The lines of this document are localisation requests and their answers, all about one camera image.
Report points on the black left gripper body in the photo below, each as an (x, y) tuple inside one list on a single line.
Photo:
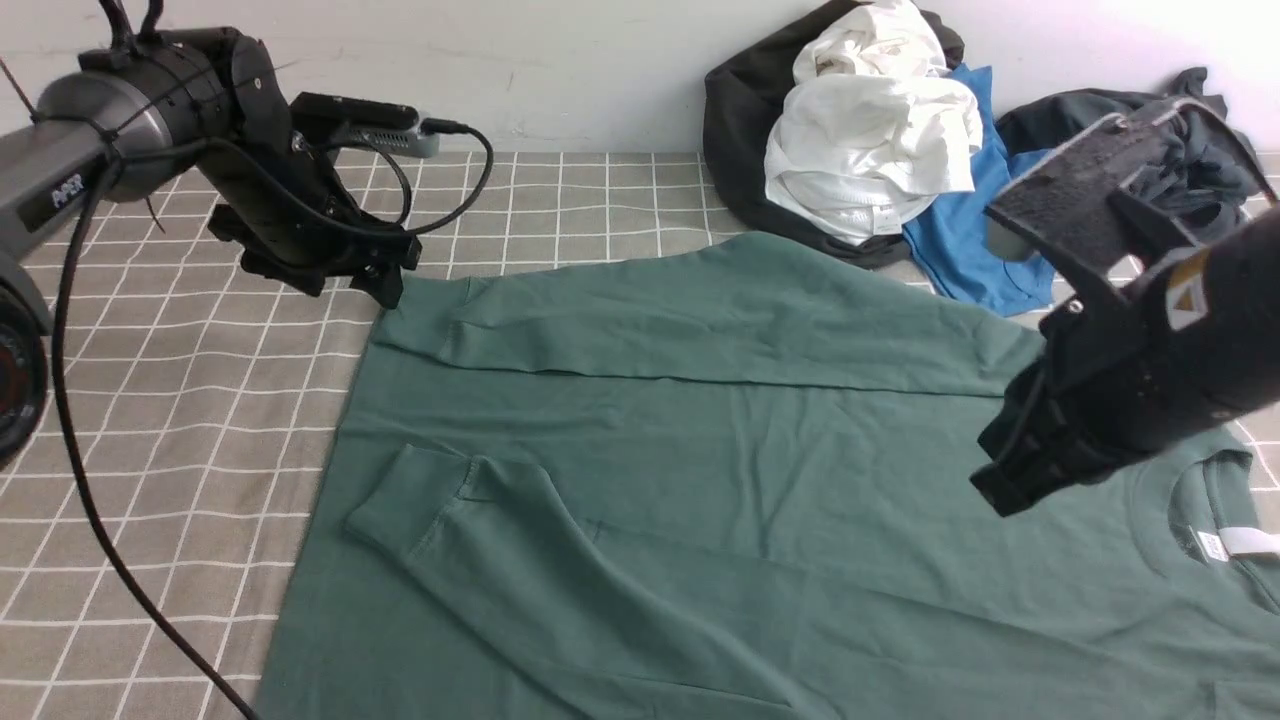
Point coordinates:
[(283, 199)]

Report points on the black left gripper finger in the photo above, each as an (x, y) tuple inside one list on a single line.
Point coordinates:
[(384, 284)]

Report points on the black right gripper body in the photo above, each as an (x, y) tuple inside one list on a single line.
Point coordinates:
[(1134, 370)]

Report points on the green long-sleeved shirt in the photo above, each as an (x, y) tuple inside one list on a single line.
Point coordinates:
[(734, 484)]

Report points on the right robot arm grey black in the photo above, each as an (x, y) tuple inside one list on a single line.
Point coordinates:
[(1126, 373)]

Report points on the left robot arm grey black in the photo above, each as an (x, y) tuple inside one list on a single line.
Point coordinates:
[(143, 112)]

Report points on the blue garment in pile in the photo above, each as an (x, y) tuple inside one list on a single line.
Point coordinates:
[(949, 239)]

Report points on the white garment in pile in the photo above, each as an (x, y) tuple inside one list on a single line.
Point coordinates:
[(875, 128)]

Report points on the black garment in pile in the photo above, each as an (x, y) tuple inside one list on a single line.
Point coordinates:
[(744, 97)]

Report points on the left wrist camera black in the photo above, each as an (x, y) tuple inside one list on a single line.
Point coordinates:
[(332, 121)]

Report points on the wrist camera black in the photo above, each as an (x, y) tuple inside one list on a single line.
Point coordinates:
[(1078, 208), (332, 121)]

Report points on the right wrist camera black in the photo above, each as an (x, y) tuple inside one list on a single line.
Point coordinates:
[(1078, 208)]

